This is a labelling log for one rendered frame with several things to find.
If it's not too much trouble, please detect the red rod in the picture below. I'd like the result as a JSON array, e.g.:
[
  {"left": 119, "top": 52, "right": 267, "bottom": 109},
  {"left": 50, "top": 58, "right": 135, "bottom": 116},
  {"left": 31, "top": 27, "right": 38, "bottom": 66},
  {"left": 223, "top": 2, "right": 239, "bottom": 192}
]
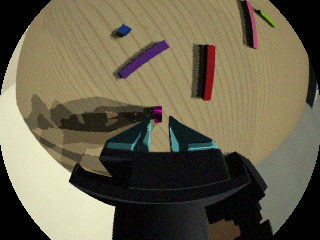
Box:
[{"left": 201, "top": 44, "right": 215, "bottom": 101}]

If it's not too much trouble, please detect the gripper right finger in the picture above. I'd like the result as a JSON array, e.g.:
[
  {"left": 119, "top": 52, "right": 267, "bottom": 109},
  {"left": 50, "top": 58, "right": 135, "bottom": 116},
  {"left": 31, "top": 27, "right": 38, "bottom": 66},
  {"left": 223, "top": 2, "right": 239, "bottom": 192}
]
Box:
[{"left": 168, "top": 116, "right": 217, "bottom": 152}]

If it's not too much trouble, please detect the lime green rod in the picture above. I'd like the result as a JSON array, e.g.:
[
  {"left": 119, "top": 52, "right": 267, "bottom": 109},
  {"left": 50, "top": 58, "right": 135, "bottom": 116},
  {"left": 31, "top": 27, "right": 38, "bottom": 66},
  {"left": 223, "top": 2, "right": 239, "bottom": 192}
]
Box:
[{"left": 257, "top": 10, "right": 275, "bottom": 28}]

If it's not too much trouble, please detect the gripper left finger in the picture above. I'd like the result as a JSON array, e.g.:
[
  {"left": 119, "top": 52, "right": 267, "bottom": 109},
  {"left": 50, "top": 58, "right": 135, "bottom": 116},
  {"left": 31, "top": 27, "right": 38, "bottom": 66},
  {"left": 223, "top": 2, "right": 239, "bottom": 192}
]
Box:
[{"left": 103, "top": 116, "right": 151, "bottom": 152}]

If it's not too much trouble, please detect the pink rod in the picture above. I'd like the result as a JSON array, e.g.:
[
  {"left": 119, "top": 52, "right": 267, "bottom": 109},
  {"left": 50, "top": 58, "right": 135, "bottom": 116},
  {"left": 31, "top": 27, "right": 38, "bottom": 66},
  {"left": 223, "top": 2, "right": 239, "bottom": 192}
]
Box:
[{"left": 242, "top": 0, "right": 257, "bottom": 49}]

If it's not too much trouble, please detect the magenta rod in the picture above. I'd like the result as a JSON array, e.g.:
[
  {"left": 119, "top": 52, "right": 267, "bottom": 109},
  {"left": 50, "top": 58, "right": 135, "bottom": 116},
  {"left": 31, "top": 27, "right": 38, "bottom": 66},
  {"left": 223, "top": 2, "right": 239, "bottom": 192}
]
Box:
[{"left": 154, "top": 106, "right": 162, "bottom": 123}]

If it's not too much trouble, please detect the purple rod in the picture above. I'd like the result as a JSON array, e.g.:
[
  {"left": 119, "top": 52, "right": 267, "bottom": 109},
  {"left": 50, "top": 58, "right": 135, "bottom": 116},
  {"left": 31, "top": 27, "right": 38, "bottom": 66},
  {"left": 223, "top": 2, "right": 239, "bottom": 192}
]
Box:
[{"left": 120, "top": 40, "right": 169, "bottom": 79}]

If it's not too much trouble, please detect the small blue cube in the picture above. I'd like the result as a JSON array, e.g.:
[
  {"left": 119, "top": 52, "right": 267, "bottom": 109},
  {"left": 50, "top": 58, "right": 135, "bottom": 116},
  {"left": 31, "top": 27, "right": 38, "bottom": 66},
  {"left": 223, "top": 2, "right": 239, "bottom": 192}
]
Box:
[{"left": 117, "top": 24, "right": 132, "bottom": 36}]

